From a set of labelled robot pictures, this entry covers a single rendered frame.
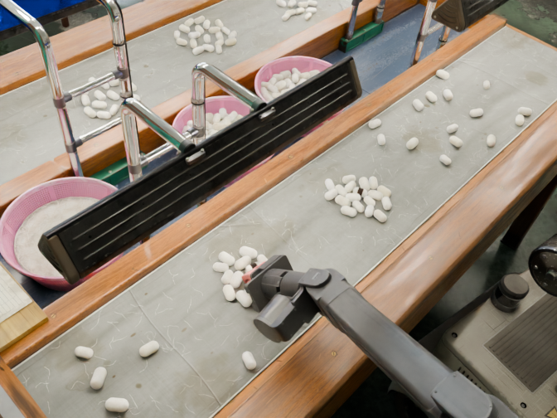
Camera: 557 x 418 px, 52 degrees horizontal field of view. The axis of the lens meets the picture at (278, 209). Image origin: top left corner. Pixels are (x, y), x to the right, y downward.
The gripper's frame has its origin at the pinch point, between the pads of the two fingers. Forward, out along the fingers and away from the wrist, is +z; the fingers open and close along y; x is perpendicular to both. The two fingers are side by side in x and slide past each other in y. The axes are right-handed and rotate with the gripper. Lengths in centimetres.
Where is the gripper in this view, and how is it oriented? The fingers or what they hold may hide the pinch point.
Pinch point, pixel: (245, 279)
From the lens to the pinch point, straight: 113.5
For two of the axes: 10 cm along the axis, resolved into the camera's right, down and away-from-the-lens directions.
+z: -6.0, 0.0, 8.0
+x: 4.1, 8.6, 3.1
